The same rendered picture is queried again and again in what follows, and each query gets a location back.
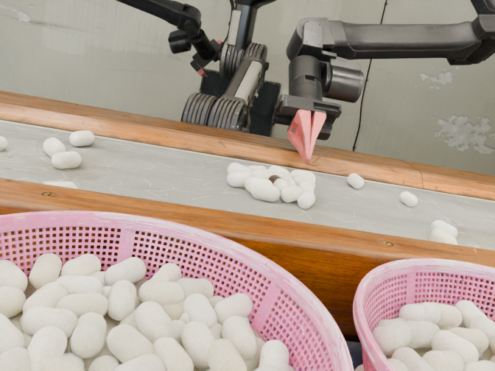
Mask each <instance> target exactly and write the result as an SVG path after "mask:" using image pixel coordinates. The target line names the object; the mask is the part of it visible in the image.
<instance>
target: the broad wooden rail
mask: <svg viewBox="0 0 495 371"><path fill-rule="evenodd" d="M0 120H2V121H11V122H15V123H21V124H29V125H34V126H39V127H47V128H52V129H56V130H65V131H69V132H76V131H85V130H87V131H90V132H92V133H93V134H94V135H96V136H101V137H106V138H114V139H119V140H123V141H132V142H137V143H142V144H150V145H155V146H163V147H168V148H173V149H181V150H186V151H191V152H199V153H204V154H209V155H217V156H222V157H227V158H235V159H240V160H249V161H253V162H258V163H266V164H271V165H276V166H284V167H289V168H294V169H303V170H307V171H312V172H320V173H325V174H333V175H338V176H343V177H348V176H349V175H350V174H353V173H355V174H358V175H359V176H360V177H362V178H363V180H370V181H374V182H379V183H387V184H392V185H397V186H406V187H410V188H419V189H423V190H428V191H436V192H441V193H446V194H454V195H459V196H464V197H473V198H477V199H486V200H490V201H495V176H493V175H489V174H480V173H476V172H468V171H463V170H459V169H451V168H446V167H442V166H434V165H429V164H425V163H417V162H412V161H408V160H399V159H395V158H387V157H382V156H378V155H370V154H365V153H361V152H353V151H348V150H344V149H336V148H331V147H327V146H319V145H315V146H314V149H313V153H312V157H311V160H310V162H309V163H308V164H306V163H304V162H303V160H302V158H301V156H300V154H299V152H298V150H297V149H296V148H295V147H294V145H293V144H292V142H291V141H289V140H285V139H280V138H272V137H267V136H263V135H255V134H250V133H246V132H238V131H233V130H226V129H221V128H216V127H209V126H203V125H198V124H191V123H187V122H182V121H174V120H170V119H162V118H157V117H153V116H145V115H140V114H135V113H128V112H123V111H118V110H111V109H106V108H101V107H94V106H89V105H81V104H77V103H72V102H64V101H60V100H55V99H47V98H42V97H38V96H30V95H25V94H21V93H13V92H8V91H0Z"/></svg>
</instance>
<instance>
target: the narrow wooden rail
mask: <svg viewBox="0 0 495 371"><path fill-rule="evenodd" d="M38 211H100V212H111V213H125V214H131V215H137V216H146V217H151V218H155V219H163V220H167V221H170V222H176V223H179V224H182V225H188V226H190V227H195V228H198V229H201V230H204V231H208V232H210V233H213V234H216V235H218V236H222V237H224V238H226V239H229V240H232V241H235V242H236V243H238V244H241V245H243V246H245V247H247V248H249V249H251V250H253V251H255V252H257V253H259V254H261V255H263V256H264V257H266V258H268V259H270V260H271V261H273V262H274V263H276V264H278V265H279V266H281V267H282V268H283V269H285V270H287V271H288V272H289V273H290V274H291V275H293V276H294V277H295V278H297V279H298V280H299V281H300V282H302V284H303V285H305V286H306V287H307V288H308V289H309V290H310V291H311V292H312V293H313V294H314V295H315V296H316V297H317V298H318V299H319V301H321V303H322V304H323V305H324V306H325V307H326V309H327V310H328V312H329V313H330V314H331V315H332V317H333V319H334V321H335V322H336V323H337V325H338V327H339V329H340V331H341V333H342V335H343V337H344V339H345V341H349V342H361V341H360V340H359V337H358V334H357V330H356V328H355V324H354V317H353V302H354V296H355V294H356V291H357V287H358V285H359V283H360V282H361V280H362V279H363V278H364V276H366V275H367V274H368V273H369V272H370V271H371V270H372V269H375V268H377V267H378V266H381V265H382V264H386V263H389V262H391V261H398V260H403V259H410V258H438V259H446V260H453V261H463V262H468V263H473V264H480V265H483V266H490V267H493V268H495V250H487V249H481V248H476V247H467V246H461V245H456V244H447V243H441V242H436V241H427V240H421V239H416V238H406V237H401V236H392V235H386V234H381V233H372V232H366V231H361V230H352V229H346V228H341V227H332V226H326V225H316V224H311V223H306V222H296V221H291V220H286V219H277V218H271V217H266V216H257V215H251V214H246V213H237V212H231V211H221V210H217V209H211V208H201V207H196V206H191V205H181V204H176V203H171V202H162V201H156V200H151V199H142V198H136V197H126V196H122V195H116V194H106V193H101V192H96V191H86V190H81V189H76V188H67V187H61V186H55V185H47V184H41V183H31V182H27V181H21V180H11V179H7V178H1V177H0V215H6V214H12V213H27V212H38Z"/></svg>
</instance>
